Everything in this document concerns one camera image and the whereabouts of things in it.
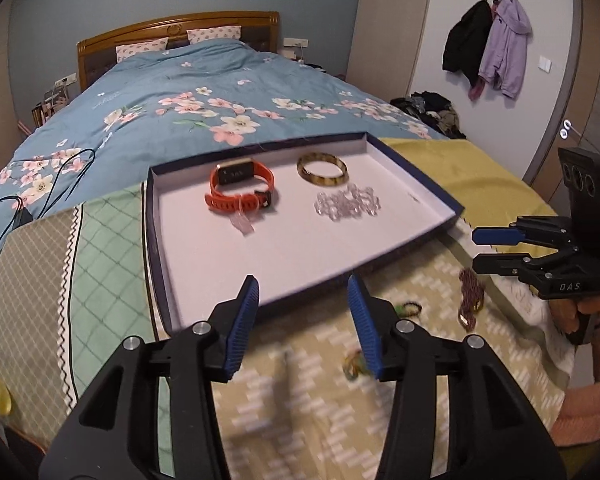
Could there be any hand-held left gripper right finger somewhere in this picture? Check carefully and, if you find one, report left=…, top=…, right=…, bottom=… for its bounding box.
left=347, top=274, right=568, bottom=480

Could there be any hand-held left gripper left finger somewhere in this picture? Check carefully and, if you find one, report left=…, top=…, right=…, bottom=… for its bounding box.
left=39, top=275, right=261, bottom=480

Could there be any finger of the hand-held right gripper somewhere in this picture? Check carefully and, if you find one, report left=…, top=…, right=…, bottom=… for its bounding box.
left=471, top=215, right=580, bottom=250
left=472, top=247, right=581, bottom=285

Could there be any maroon bead bracelet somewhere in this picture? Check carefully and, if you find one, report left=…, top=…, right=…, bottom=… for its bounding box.
left=457, top=267, right=486, bottom=332

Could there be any yellow green bead bracelet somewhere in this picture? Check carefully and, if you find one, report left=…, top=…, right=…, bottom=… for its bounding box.
left=342, top=350, right=373, bottom=380

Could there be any white tray with blue rim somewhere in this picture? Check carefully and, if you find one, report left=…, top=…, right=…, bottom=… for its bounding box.
left=145, top=131, right=466, bottom=336

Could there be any clear crystal bead bracelet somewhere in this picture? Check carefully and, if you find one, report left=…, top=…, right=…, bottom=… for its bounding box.
left=312, top=183, right=383, bottom=221

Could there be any person's right hand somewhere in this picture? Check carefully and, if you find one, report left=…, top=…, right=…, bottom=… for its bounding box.
left=550, top=297, right=598, bottom=345

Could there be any yellow blanket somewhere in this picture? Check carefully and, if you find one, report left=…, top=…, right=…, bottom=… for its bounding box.
left=380, top=136, right=561, bottom=261

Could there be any orange smartwatch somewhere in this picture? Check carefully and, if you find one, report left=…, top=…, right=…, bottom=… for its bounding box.
left=203, top=160, right=281, bottom=216

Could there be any wooden door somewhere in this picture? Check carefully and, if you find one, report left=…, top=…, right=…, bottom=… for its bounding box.
left=522, top=0, right=600, bottom=201

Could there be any pile of dark clothes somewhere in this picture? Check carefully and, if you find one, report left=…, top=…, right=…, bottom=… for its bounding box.
left=390, top=91, right=467, bottom=140

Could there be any patchwork patterned blanket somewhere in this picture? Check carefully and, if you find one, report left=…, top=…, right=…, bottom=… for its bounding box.
left=0, top=180, right=576, bottom=480

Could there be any tortoiseshell bangle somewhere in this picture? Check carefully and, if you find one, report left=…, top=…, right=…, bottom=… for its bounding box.
left=297, top=154, right=350, bottom=187

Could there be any purple jacket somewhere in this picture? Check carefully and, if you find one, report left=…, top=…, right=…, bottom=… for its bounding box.
left=467, top=0, right=532, bottom=102

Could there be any black jacket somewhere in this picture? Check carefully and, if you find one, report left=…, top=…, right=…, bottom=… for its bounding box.
left=441, top=0, right=496, bottom=88

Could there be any blue floral duvet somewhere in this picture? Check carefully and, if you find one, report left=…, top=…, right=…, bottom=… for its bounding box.
left=0, top=39, right=448, bottom=321

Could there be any floral print pillow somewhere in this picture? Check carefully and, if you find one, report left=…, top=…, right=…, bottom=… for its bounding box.
left=186, top=25, right=243, bottom=46
left=115, top=37, right=170, bottom=63

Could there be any bedside clutter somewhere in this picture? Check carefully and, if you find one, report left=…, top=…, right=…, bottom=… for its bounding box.
left=32, top=85, right=71, bottom=126

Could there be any wooden headboard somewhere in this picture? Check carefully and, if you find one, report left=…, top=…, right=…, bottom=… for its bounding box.
left=76, top=11, right=281, bottom=93

